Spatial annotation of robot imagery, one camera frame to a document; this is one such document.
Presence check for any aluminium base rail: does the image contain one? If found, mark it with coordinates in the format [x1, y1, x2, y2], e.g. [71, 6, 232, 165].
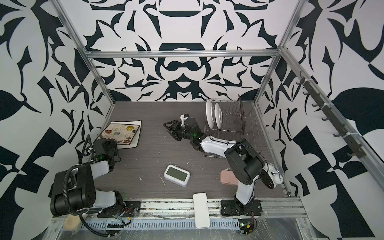
[51, 194, 307, 234]

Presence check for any black square plate gold rim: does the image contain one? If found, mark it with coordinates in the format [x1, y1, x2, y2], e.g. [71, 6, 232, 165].
[238, 95, 246, 135]

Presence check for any chrome wire dish rack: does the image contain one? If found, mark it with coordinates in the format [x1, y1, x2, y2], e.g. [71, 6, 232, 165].
[204, 100, 272, 162]

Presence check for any small circuit board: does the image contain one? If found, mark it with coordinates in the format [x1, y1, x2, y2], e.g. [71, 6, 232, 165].
[239, 218, 258, 235]

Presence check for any black wall hook rail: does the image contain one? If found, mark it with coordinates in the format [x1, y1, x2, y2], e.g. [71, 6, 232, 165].
[296, 72, 367, 159]

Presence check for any white digital clock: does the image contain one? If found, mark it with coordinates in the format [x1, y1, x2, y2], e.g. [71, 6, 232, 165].
[164, 165, 191, 187]

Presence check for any beige foam roll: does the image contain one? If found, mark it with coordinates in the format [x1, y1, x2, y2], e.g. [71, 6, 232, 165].
[63, 215, 81, 231]

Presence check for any aluminium cage frame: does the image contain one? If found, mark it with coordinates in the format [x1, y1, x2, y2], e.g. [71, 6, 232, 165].
[54, 1, 384, 196]

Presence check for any white square plate black rim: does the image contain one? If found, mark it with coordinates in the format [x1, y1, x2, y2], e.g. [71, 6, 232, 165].
[98, 121, 142, 149]

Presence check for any white rectangular box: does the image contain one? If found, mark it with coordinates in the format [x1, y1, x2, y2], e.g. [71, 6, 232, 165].
[193, 193, 211, 229]

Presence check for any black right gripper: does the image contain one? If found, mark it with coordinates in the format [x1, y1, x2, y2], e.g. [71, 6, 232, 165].
[164, 120, 196, 143]

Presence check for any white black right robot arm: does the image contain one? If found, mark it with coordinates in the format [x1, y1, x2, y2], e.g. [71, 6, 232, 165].
[163, 115, 284, 217]

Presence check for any small white round plate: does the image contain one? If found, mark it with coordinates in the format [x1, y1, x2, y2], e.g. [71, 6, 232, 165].
[206, 100, 216, 129]

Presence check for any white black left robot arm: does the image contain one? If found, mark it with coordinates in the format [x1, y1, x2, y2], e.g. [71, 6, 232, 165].
[50, 136, 132, 238]

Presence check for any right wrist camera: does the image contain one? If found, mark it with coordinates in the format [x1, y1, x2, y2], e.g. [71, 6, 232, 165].
[180, 114, 190, 127]

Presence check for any pink flat case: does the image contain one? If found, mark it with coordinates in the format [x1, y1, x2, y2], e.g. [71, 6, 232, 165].
[220, 170, 239, 186]

